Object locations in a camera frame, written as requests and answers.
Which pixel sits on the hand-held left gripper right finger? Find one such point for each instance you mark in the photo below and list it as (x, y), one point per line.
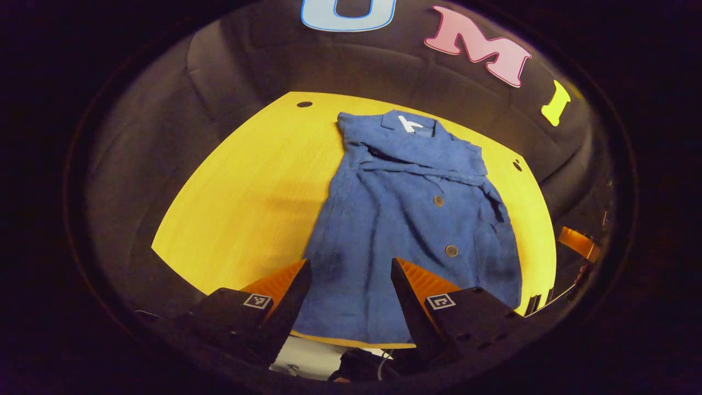
(408, 307)

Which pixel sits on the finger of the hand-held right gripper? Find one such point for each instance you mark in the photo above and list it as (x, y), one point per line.
(576, 241)

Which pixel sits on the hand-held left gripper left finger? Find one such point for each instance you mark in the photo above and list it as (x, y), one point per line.
(288, 312)

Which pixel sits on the blue button shirt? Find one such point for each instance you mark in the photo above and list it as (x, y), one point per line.
(395, 219)

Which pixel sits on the person's white clothing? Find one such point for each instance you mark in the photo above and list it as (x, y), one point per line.
(307, 356)

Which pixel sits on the black backdrop cloth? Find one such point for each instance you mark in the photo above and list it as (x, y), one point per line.
(164, 109)

